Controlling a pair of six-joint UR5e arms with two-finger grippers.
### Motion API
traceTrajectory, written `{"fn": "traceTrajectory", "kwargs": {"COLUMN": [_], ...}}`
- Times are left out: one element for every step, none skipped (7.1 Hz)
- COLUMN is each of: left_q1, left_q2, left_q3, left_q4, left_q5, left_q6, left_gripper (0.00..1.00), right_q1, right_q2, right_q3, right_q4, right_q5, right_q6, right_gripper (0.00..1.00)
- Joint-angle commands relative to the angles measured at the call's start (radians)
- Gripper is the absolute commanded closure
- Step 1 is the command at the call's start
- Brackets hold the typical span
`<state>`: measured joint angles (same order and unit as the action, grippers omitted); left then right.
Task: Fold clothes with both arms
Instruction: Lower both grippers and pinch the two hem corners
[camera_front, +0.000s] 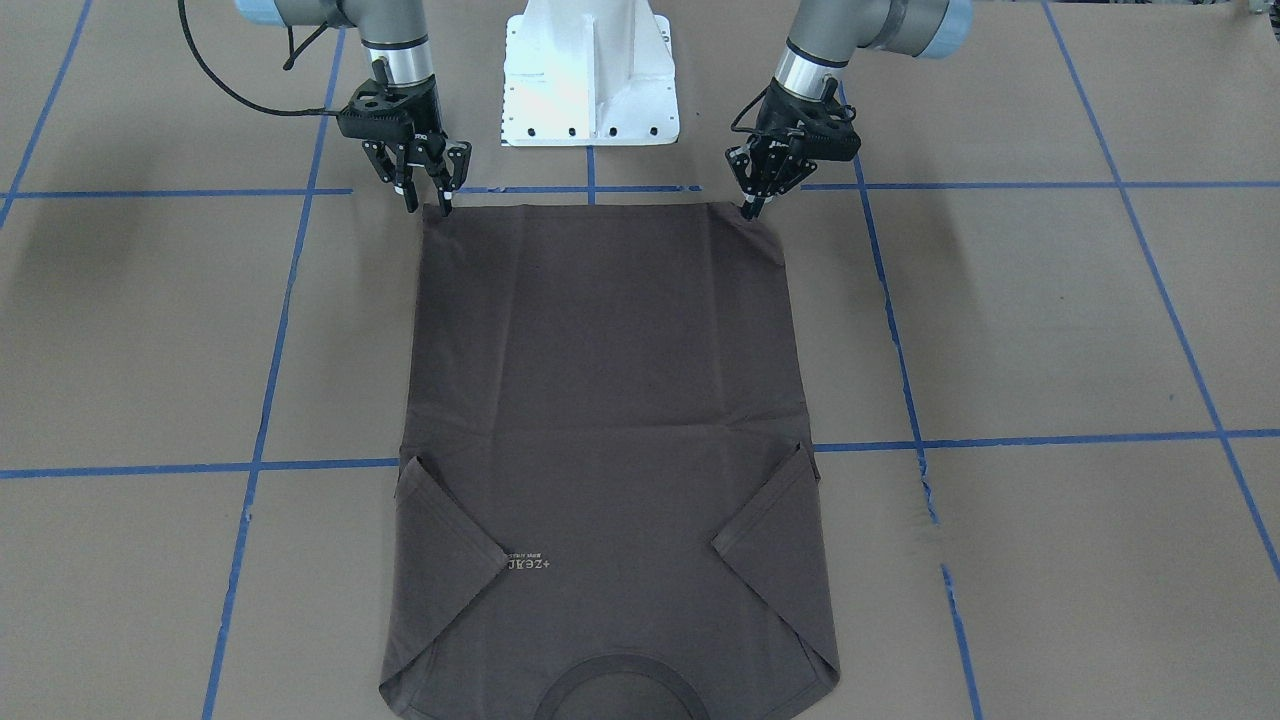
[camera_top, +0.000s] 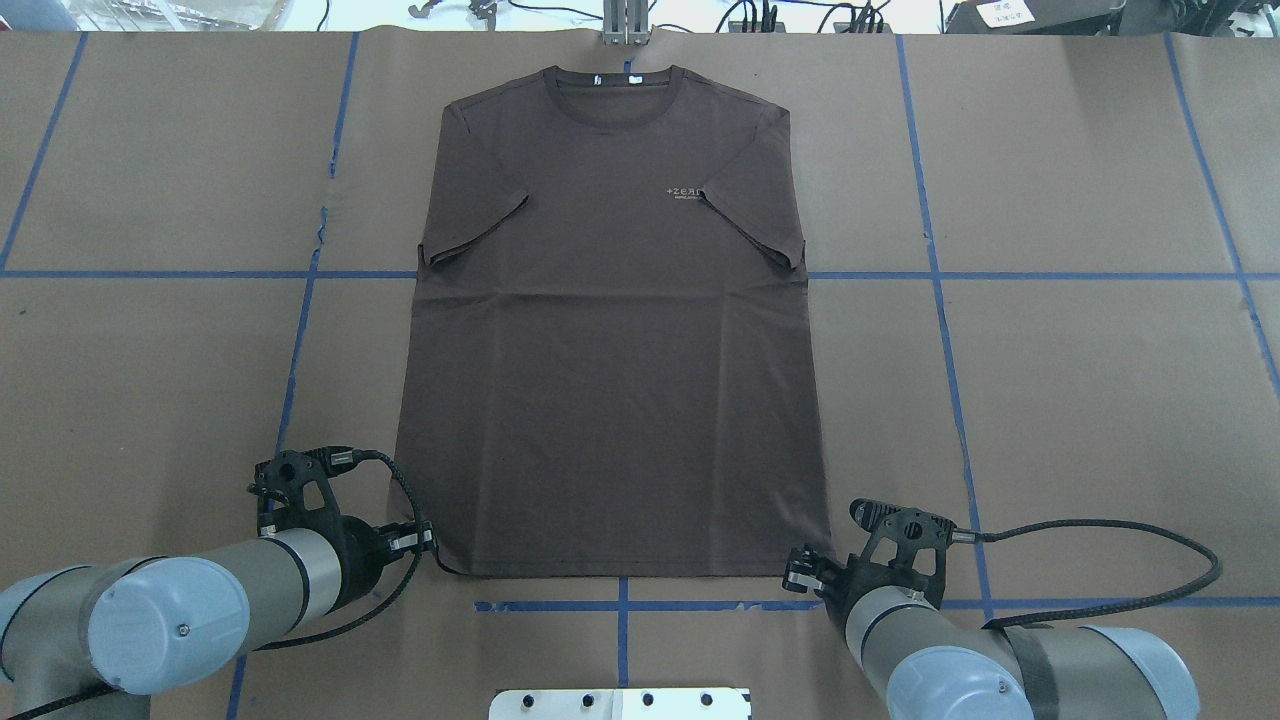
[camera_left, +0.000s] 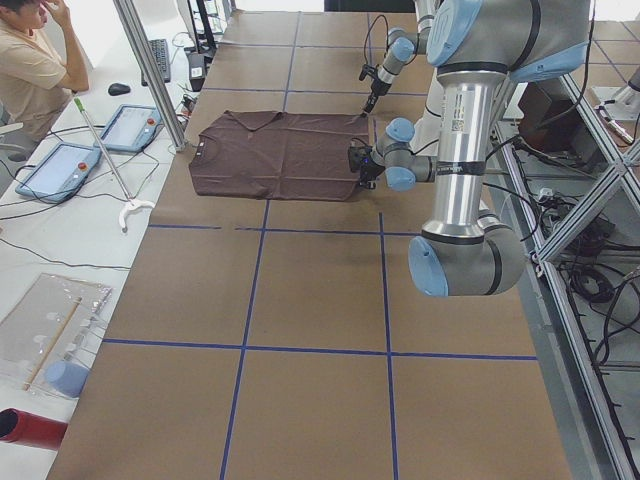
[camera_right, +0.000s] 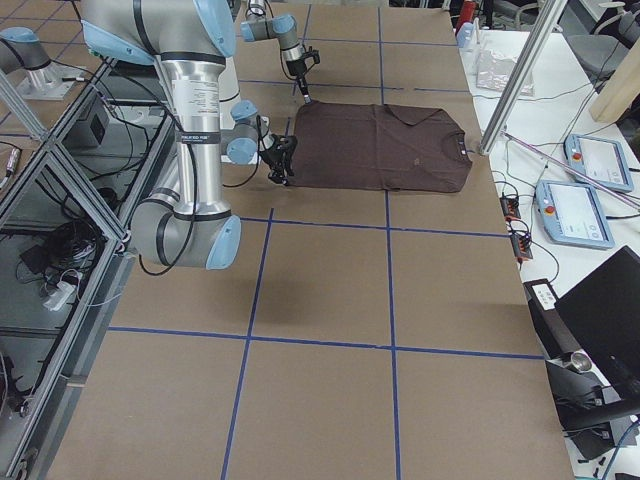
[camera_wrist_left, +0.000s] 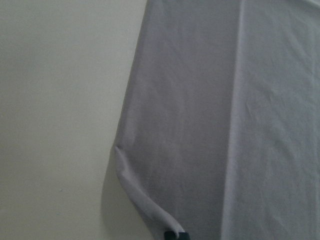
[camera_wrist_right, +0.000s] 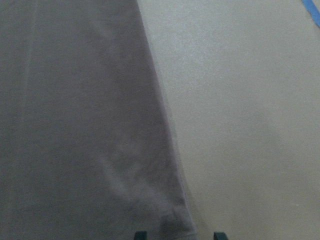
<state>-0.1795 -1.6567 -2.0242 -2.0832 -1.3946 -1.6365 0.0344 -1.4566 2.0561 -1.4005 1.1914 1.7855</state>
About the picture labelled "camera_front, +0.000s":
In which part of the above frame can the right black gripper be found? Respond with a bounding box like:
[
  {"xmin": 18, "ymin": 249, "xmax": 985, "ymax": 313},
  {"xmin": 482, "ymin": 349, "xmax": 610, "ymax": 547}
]
[{"xmin": 362, "ymin": 85, "xmax": 474, "ymax": 217}]

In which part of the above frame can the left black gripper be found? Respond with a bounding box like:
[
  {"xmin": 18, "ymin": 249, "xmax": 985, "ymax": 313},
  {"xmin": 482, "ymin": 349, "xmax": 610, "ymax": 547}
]
[{"xmin": 726, "ymin": 85, "xmax": 836, "ymax": 222}]

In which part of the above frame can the brown t-shirt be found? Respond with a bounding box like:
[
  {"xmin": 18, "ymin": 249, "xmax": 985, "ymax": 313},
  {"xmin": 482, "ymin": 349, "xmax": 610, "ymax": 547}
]
[{"xmin": 379, "ymin": 202, "xmax": 840, "ymax": 719}]

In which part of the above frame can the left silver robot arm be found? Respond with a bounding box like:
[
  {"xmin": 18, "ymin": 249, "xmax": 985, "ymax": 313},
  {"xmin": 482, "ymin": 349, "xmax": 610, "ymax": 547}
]
[{"xmin": 724, "ymin": 1, "xmax": 974, "ymax": 220}]

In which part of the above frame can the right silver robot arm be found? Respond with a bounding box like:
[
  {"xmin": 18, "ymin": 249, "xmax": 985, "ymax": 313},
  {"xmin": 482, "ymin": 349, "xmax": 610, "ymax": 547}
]
[{"xmin": 236, "ymin": 1, "xmax": 472, "ymax": 217}]

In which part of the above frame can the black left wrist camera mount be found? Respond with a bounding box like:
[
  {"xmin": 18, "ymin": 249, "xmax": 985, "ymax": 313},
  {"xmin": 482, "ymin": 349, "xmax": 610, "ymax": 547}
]
[{"xmin": 797, "ymin": 102, "xmax": 861, "ymax": 161}]

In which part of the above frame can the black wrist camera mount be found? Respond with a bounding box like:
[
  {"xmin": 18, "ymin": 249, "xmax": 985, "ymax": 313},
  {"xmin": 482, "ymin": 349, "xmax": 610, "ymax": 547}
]
[
  {"xmin": 797, "ymin": 102, "xmax": 861, "ymax": 161},
  {"xmin": 337, "ymin": 79, "xmax": 415, "ymax": 143}
]

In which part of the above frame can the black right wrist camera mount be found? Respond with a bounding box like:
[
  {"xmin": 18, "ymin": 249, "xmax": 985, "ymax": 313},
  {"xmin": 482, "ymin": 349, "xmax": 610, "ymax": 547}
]
[{"xmin": 337, "ymin": 79, "xmax": 415, "ymax": 143}]

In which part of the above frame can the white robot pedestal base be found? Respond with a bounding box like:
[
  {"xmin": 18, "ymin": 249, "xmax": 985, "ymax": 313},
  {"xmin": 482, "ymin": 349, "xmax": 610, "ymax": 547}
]
[{"xmin": 500, "ymin": 1, "xmax": 681, "ymax": 147}]

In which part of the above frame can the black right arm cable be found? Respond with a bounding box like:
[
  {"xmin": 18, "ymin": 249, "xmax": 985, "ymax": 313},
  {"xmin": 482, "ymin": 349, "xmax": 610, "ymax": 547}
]
[{"xmin": 178, "ymin": 0, "xmax": 351, "ymax": 117}]

